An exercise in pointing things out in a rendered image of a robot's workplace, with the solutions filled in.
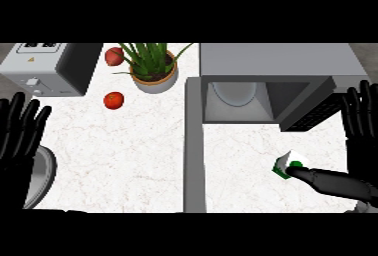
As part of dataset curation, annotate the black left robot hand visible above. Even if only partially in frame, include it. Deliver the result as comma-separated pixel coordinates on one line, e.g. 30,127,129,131
0,92,53,210

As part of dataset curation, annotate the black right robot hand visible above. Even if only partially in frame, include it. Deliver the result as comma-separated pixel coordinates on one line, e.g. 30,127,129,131
285,79,378,208

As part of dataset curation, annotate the green and white milk carton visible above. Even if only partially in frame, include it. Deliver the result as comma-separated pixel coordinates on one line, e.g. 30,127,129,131
272,149,312,181

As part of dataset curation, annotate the grey microwave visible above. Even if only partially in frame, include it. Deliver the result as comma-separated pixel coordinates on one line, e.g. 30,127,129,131
198,43,371,133

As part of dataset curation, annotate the grey microwave door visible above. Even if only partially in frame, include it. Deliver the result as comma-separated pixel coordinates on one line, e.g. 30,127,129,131
183,77,208,214

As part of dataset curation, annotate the grey round sink basin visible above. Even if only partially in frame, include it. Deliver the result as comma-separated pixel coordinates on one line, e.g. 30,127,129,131
22,145,59,210

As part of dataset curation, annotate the grey toaster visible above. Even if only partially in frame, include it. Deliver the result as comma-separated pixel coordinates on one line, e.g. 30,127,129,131
0,43,103,98

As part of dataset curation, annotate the red tomato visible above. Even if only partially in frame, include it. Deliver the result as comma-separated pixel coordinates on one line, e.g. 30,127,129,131
102,91,126,110

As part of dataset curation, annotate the red apple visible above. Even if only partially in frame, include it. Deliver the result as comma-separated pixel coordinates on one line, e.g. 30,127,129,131
103,46,127,67

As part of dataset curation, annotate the potted green plant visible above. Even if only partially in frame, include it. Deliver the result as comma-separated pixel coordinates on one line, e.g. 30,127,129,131
111,43,195,95

